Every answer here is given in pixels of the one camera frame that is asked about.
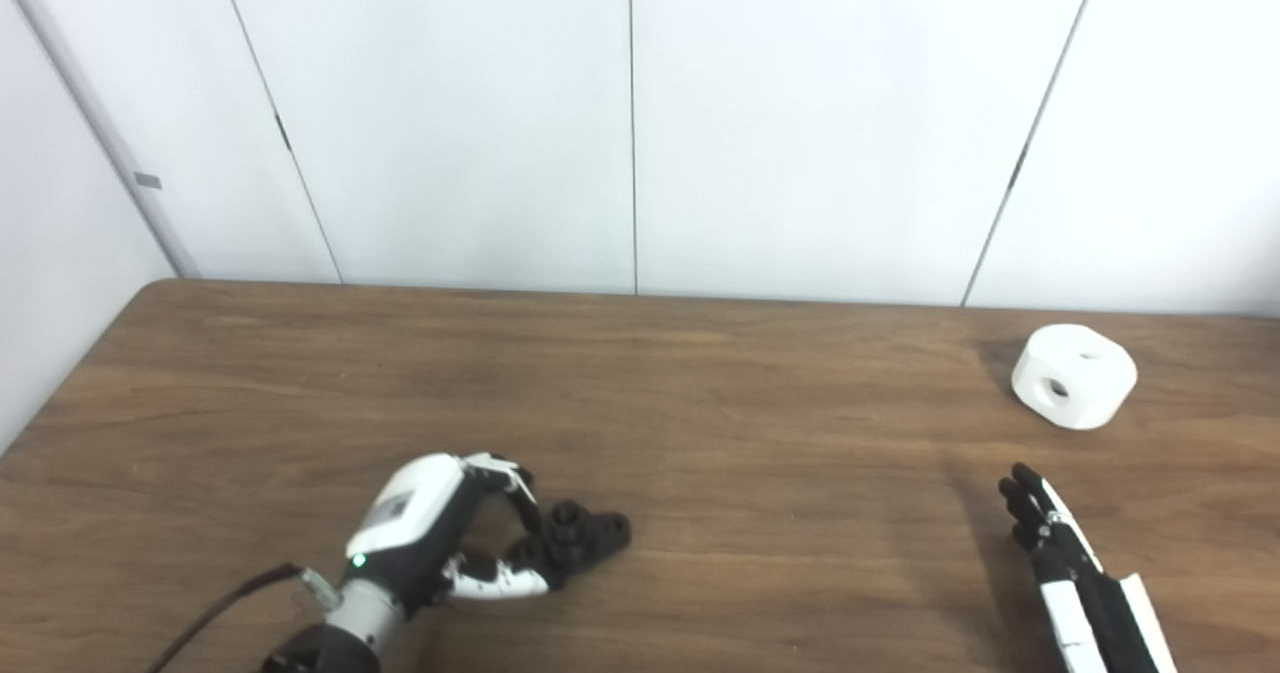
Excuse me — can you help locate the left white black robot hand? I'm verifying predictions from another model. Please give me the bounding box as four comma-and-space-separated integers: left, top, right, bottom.
343, 452, 561, 614

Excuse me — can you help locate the black flanged holder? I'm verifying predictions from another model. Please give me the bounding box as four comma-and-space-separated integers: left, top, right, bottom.
505, 500, 632, 589

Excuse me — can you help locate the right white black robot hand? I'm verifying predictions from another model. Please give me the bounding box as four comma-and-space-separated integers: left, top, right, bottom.
998, 463, 1179, 673

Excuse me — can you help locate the round white piece with holes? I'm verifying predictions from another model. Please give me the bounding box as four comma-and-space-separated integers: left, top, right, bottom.
1011, 324, 1138, 431

